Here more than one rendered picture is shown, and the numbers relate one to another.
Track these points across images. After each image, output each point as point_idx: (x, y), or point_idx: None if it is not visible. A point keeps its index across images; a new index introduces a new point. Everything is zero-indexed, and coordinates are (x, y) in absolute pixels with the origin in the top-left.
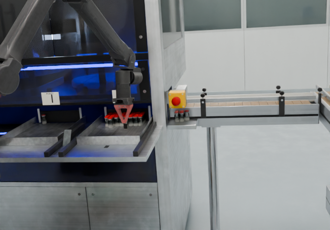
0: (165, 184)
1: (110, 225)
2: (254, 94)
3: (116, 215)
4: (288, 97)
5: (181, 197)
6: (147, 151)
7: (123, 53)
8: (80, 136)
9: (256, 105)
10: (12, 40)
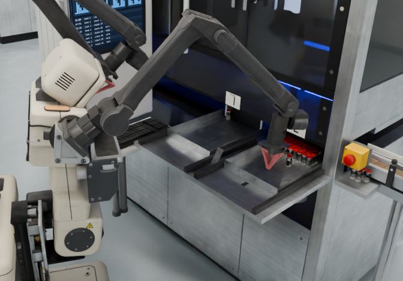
0: (317, 237)
1: (258, 244)
2: None
3: (265, 238)
4: None
5: (361, 247)
6: (271, 211)
7: (278, 100)
8: (228, 161)
9: None
10: (131, 86)
